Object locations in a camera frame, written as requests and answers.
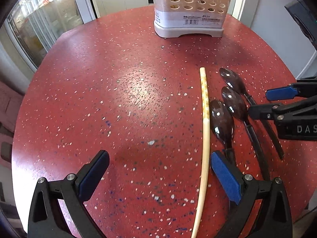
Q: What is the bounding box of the pink chair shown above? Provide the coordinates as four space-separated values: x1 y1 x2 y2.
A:
0 81 25 171

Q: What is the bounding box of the sliding glass door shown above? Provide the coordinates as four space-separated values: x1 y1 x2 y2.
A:
6 0 86 66

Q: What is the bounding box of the dark grey device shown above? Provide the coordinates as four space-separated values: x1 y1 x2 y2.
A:
284 0 317 42

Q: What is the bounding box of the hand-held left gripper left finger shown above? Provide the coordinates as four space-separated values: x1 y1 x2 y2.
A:
28 150 110 238

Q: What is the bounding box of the beige plastic utensil holder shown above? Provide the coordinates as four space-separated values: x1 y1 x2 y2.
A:
152 0 234 38

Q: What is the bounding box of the patterned cream chopstick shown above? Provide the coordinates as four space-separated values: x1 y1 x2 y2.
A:
191 67 211 238

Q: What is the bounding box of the dark plastic spoon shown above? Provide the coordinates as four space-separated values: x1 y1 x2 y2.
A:
221 86 271 182
209 100 238 166
219 68 285 160

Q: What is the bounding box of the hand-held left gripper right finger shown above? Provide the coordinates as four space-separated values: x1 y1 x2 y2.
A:
210 150 293 238

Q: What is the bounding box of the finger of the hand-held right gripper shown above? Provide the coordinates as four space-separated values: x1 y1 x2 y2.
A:
266 78 317 102
248 95 317 125

